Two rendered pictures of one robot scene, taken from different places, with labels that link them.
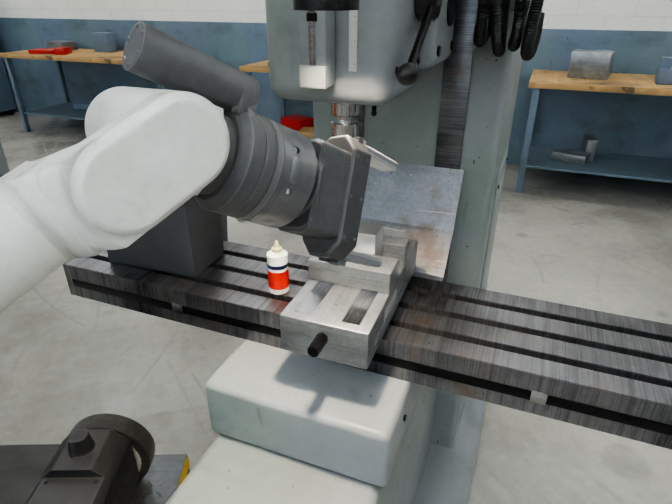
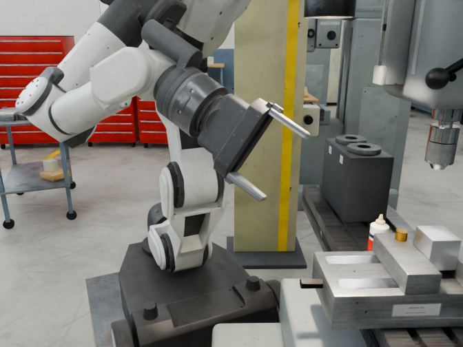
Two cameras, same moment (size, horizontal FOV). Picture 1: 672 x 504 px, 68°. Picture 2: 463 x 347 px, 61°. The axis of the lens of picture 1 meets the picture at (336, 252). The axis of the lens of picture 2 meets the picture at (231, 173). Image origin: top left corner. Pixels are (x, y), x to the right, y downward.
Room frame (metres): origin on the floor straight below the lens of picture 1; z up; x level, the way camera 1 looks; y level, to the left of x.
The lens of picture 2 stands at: (0.24, -0.50, 1.41)
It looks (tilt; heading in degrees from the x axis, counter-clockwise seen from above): 19 degrees down; 68
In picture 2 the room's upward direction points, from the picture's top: straight up
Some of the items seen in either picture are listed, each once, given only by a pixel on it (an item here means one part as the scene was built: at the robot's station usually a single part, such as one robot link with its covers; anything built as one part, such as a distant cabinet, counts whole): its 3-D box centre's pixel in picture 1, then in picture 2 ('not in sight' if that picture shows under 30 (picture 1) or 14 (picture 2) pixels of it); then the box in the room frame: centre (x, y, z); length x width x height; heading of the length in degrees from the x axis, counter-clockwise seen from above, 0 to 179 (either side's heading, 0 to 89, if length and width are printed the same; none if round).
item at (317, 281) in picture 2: (317, 344); (311, 283); (0.62, 0.03, 0.98); 0.04 x 0.02 x 0.02; 160
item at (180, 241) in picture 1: (160, 216); (353, 175); (0.99, 0.38, 1.03); 0.22 x 0.12 x 0.20; 72
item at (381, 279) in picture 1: (353, 268); (403, 260); (0.78, -0.03, 1.02); 0.15 x 0.06 x 0.04; 70
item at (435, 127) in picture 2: (344, 123); (444, 128); (0.84, -0.01, 1.26); 0.05 x 0.05 x 0.01
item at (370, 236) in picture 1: (363, 242); (435, 247); (0.83, -0.05, 1.05); 0.06 x 0.05 x 0.06; 70
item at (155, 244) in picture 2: not in sight; (179, 244); (0.57, 0.80, 0.68); 0.21 x 0.20 x 0.13; 91
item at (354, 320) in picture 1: (357, 279); (414, 276); (0.80, -0.04, 0.99); 0.35 x 0.15 x 0.11; 160
